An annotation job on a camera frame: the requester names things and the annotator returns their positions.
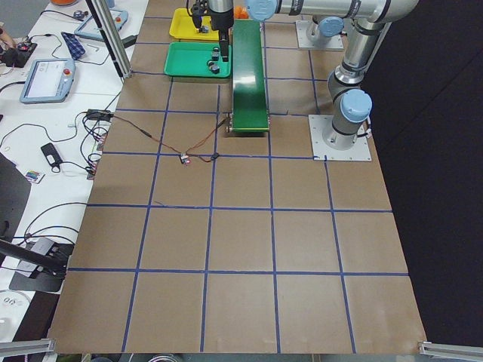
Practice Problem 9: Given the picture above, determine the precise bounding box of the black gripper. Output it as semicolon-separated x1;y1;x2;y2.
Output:
209;8;234;62

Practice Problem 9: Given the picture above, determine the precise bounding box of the plain orange cylinder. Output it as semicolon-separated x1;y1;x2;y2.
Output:
233;5;249;19

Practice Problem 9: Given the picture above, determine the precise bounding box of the yellow plastic tray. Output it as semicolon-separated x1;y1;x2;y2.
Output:
169;8;219;42

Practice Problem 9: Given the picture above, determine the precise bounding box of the green plastic tray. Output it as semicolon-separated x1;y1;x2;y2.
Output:
164;41;232;78

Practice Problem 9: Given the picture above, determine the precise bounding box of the green conveyor belt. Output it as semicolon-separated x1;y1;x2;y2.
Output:
227;19;269;137

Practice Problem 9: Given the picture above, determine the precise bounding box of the small green circuit board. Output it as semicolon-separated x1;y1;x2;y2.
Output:
180;154;191;166

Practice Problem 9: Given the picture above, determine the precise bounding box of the grey teach pendant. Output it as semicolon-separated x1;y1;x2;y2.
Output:
20;58;76;104
73;9;129;42

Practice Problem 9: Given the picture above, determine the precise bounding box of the black power adapter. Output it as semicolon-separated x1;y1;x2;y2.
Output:
86;109;113;121

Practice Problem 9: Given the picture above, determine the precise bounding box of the blue plaid cloth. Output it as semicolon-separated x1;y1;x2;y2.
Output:
61;32;86;63

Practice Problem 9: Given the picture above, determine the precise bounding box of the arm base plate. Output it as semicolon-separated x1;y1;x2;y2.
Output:
309;115;372;161
296;17;344;51

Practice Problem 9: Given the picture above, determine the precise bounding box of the aluminium frame post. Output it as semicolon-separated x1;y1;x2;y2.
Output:
86;0;132;79

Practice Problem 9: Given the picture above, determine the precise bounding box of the red black wire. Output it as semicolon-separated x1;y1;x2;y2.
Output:
111;115;229;165

